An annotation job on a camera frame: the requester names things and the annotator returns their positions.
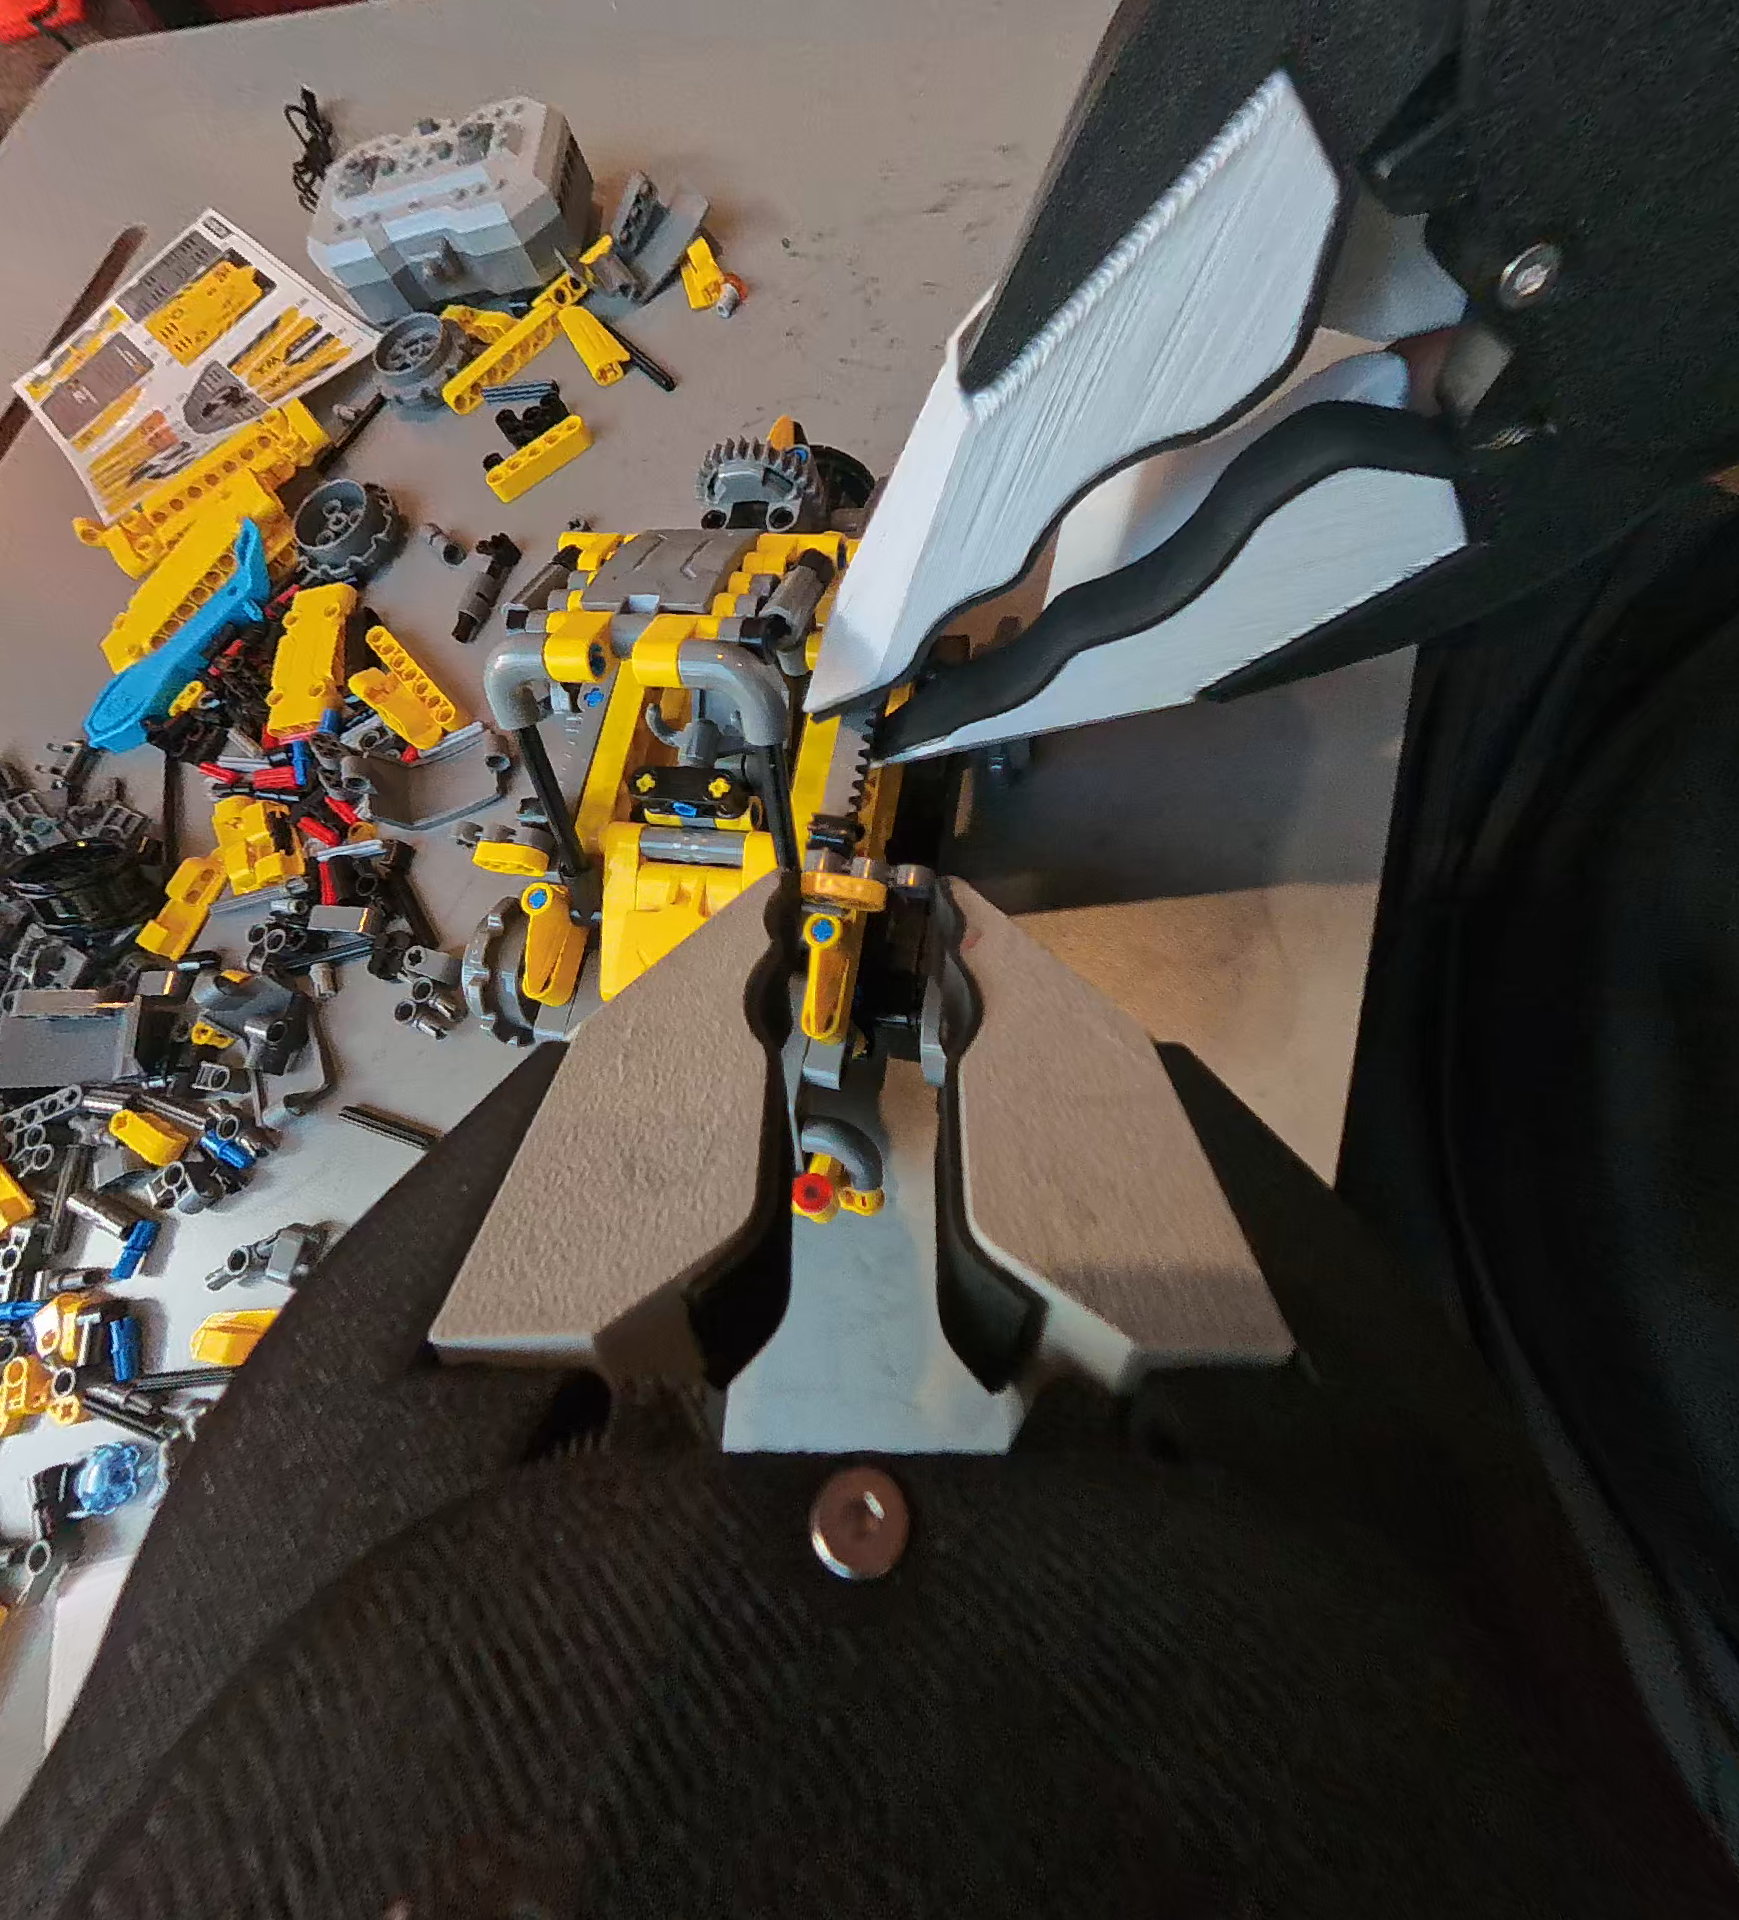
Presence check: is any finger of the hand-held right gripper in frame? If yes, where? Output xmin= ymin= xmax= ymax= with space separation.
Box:
xmin=869 ymin=352 xmax=1476 ymax=772
xmin=804 ymin=70 xmax=1474 ymax=728

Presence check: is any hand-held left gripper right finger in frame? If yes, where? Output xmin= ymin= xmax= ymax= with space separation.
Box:
xmin=926 ymin=883 xmax=1298 ymax=1396

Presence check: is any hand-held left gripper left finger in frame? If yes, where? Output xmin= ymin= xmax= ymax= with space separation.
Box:
xmin=430 ymin=876 xmax=799 ymax=1382

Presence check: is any yellow brick toy vehicle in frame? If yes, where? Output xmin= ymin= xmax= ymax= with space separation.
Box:
xmin=455 ymin=402 xmax=1031 ymax=1235

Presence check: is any grey toothed rack brick assembly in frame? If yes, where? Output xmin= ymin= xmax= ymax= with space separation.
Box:
xmin=804 ymin=722 xmax=910 ymax=883

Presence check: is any grey desk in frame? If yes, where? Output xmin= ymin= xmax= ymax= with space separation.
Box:
xmin=0 ymin=0 xmax=1413 ymax=1846

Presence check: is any grey curved fender piece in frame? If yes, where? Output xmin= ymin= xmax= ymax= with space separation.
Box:
xmin=356 ymin=722 xmax=497 ymax=830

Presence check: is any pile of loose brick pieces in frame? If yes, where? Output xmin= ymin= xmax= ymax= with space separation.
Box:
xmin=0 ymin=230 xmax=750 ymax=1786

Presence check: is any grey angled panel piece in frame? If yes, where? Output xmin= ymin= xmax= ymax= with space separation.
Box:
xmin=605 ymin=171 xmax=715 ymax=307

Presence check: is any person's black clothed torso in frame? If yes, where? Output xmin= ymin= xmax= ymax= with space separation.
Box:
xmin=1335 ymin=498 xmax=1739 ymax=1920

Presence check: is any yellow rectangular panel piece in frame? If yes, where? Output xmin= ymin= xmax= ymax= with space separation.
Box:
xmin=261 ymin=582 xmax=366 ymax=741
xmin=101 ymin=505 xmax=272 ymax=677

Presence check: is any black wheel rim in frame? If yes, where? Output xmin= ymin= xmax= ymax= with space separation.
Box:
xmin=19 ymin=838 xmax=171 ymax=950

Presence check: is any grey battery box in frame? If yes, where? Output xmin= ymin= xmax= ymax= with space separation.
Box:
xmin=311 ymin=92 xmax=597 ymax=321

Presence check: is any blue brick separator tool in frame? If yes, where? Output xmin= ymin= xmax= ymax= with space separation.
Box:
xmin=78 ymin=515 xmax=272 ymax=751

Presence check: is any grey toothed wheel hub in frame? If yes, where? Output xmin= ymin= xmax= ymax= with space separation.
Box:
xmin=368 ymin=314 xmax=464 ymax=412
xmin=290 ymin=487 xmax=405 ymax=582

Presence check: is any yellow sticker sheet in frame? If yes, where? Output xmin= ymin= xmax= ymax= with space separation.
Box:
xmin=17 ymin=208 xmax=384 ymax=515

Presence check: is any thin black wire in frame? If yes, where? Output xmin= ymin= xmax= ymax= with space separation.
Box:
xmin=284 ymin=85 xmax=348 ymax=199

